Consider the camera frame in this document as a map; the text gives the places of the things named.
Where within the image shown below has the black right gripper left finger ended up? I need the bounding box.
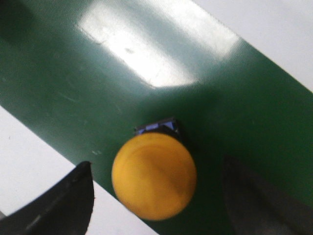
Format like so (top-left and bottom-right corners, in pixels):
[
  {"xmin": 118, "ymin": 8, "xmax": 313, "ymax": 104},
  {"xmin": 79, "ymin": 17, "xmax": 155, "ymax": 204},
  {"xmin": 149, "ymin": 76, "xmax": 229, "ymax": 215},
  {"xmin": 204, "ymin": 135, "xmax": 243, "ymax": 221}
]
[{"xmin": 0, "ymin": 161, "xmax": 94, "ymax": 235}]

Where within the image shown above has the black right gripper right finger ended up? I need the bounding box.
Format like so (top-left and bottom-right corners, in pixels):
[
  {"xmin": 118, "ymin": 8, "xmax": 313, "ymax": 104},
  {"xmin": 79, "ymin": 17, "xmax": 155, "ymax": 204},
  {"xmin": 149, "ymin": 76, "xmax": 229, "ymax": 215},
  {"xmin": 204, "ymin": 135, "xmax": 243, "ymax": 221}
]
[{"xmin": 222, "ymin": 156, "xmax": 313, "ymax": 235}]

